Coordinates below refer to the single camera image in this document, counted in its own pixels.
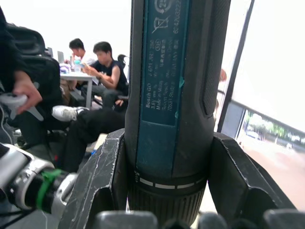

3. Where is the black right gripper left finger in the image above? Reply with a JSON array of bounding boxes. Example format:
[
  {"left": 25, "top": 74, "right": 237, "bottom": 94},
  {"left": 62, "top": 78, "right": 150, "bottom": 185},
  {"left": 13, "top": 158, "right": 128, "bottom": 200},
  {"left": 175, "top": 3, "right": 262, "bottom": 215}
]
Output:
[{"left": 58, "top": 128, "right": 131, "bottom": 229}]

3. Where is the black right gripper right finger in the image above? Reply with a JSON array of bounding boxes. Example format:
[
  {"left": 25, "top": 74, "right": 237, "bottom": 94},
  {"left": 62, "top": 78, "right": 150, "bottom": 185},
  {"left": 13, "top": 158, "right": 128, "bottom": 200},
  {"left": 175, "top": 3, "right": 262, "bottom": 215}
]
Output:
[{"left": 206, "top": 132, "right": 297, "bottom": 221}]

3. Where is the black teal electric screwdriver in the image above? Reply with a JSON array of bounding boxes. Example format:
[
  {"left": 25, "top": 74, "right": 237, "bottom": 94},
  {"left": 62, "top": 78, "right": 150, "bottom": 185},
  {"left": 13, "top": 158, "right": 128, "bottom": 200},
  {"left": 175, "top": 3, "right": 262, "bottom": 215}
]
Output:
[{"left": 123, "top": 0, "right": 232, "bottom": 229}]

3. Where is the white hand controller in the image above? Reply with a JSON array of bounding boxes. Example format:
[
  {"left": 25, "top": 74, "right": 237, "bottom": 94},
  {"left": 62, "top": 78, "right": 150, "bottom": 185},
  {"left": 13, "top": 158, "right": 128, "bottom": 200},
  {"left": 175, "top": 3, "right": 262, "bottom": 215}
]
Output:
[{"left": 0, "top": 82, "right": 45, "bottom": 122}]

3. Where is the person's bare hand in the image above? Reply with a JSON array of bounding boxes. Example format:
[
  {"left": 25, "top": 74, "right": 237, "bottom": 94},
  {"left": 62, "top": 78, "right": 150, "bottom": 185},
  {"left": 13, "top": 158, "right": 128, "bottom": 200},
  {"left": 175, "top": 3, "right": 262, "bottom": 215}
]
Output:
[{"left": 12, "top": 71, "right": 43, "bottom": 115}]

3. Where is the person in black clothes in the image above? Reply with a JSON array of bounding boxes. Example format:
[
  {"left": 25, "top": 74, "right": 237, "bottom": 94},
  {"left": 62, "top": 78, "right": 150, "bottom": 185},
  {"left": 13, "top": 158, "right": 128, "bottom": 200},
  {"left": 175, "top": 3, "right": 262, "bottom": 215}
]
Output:
[{"left": 0, "top": 7, "right": 127, "bottom": 173}]

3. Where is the white office table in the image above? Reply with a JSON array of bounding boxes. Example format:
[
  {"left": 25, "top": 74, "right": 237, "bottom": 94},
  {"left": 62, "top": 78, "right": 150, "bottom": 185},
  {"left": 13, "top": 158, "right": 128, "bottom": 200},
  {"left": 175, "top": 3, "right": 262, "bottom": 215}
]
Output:
[{"left": 59, "top": 71, "right": 100, "bottom": 110}]

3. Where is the person in dark sleeveless shirt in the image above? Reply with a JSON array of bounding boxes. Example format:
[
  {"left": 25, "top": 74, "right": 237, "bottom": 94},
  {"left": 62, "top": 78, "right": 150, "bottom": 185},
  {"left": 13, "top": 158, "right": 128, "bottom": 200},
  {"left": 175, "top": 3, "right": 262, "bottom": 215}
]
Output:
[{"left": 82, "top": 41, "right": 130, "bottom": 109}]

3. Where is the black office chair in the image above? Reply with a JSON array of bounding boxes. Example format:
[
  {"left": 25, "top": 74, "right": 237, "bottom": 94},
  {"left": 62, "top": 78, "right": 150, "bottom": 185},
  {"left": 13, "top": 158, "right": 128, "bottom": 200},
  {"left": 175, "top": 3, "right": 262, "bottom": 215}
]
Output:
[
  {"left": 6, "top": 22, "right": 61, "bottom": 79},
  {"left": 117, "top": 54, "right": 131, "bottom": 72}
]

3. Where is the person in white shirt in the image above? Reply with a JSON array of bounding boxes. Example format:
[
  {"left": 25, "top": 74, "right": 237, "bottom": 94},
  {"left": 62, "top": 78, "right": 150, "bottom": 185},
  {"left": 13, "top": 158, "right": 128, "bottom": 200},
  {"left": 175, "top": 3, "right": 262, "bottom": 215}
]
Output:
[{"left": 68, "top": 38, "right": 96, "bottom": 72}]

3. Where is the green cable tie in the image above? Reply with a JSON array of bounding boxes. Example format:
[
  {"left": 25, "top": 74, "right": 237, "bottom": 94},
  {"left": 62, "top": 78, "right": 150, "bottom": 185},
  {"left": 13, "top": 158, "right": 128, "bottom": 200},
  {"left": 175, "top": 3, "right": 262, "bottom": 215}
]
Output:
[{"left": 35, "top": 168, "right": 63, "bottom": 211}]

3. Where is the black window post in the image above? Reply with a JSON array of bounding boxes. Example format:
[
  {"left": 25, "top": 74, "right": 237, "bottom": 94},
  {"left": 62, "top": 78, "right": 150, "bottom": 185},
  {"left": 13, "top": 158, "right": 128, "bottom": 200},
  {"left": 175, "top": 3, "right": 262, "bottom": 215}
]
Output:
[{"left": 216, "top": 0, "right": 255, "bottom": 133}]

